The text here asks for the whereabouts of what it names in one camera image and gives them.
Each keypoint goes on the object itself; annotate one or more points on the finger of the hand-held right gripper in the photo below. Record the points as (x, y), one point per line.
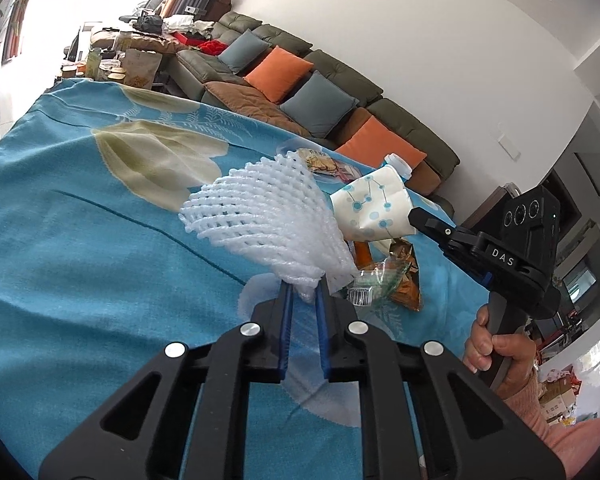
(430, 222)
(467, 267)

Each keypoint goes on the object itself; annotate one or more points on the orange pillow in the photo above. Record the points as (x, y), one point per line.
(380, 142)
(277, 75)

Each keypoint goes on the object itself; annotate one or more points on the pile of clothes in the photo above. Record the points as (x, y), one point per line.
(180, 22)

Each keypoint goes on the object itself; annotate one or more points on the white wall switch plate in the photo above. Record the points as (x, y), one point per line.
(510, 146)

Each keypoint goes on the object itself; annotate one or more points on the green sofa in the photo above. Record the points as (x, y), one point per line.
(330, 65)

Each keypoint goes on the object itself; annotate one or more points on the person's right hand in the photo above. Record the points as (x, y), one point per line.
(512, 352)

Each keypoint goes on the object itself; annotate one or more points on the clear plastic snack wrapper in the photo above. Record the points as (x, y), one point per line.
(375, 280)

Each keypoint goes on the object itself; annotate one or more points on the brown cardboard box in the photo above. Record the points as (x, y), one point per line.
(220, 4)

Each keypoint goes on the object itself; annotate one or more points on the orange snack wrapper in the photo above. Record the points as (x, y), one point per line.
(405, 285)

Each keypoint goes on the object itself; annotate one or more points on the black bag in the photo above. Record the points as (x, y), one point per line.
(147, 22)

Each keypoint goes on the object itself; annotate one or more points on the white blue-dotted pouch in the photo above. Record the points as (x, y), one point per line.
(370, 205)

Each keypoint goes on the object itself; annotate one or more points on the black office chair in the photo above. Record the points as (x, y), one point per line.
(155, 2)

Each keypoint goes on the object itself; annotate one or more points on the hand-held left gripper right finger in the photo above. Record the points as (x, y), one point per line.
(322, 320)

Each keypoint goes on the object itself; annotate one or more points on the white foam fruit net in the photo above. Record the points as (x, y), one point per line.
(260, 210)

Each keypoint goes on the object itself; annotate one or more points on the pink snack packet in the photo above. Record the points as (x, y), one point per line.
(347, 170)

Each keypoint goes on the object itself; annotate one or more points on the brown paper bag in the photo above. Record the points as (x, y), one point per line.
(142, 67)

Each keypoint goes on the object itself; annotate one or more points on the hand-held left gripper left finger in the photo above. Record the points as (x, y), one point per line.
(285, 320)

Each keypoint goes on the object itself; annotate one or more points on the blue pillow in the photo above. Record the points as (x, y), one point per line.
(317, 105)
(242, 52)

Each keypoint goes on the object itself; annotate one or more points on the blue floral tablecloth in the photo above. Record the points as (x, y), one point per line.
(80, 260)

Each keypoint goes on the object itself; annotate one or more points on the small cardboard box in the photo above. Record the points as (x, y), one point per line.
(557, 400)

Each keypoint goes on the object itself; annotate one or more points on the person's right forearm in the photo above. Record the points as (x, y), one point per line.
(555, 435)

